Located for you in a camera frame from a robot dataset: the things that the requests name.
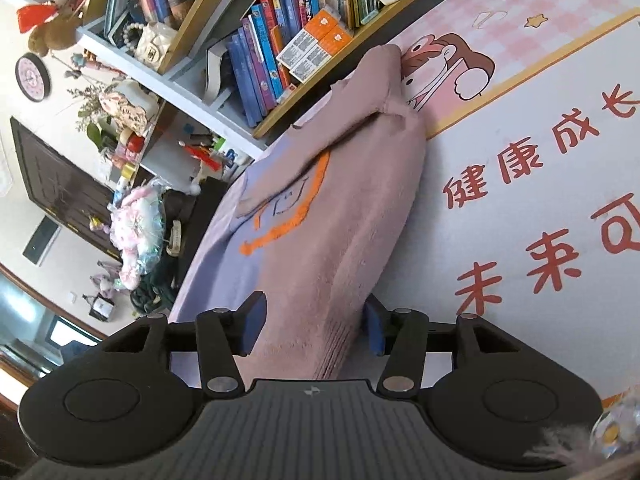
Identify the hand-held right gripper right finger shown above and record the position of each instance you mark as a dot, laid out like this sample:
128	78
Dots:
375	330

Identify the white quilted handbag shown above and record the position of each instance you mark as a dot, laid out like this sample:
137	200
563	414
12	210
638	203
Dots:
156	47

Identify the brown teddy bear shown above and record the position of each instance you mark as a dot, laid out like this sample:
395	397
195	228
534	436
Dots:
52	32

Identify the dried flower bunch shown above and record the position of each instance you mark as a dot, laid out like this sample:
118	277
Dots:
90	110

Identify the orange and white box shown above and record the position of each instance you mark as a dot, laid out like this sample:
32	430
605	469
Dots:
322	52
320	27

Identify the round pink wall clock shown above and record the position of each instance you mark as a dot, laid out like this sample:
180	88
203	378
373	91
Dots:
32	77

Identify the pink and white bouquet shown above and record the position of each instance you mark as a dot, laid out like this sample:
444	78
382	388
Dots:
137	230

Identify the purple and pink sweater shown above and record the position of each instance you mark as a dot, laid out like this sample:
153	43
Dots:
340	210

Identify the row of blue purple books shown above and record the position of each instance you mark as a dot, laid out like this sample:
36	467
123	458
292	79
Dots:
265	45

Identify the pink checked printed table mat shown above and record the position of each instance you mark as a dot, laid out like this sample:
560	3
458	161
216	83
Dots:
550	110

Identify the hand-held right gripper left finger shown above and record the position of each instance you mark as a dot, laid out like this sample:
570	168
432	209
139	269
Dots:
255	320

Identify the cream decorative sign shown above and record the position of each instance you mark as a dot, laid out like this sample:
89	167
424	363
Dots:
127	105

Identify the white and wooden bookshelf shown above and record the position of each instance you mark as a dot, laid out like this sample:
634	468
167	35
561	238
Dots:
210	10

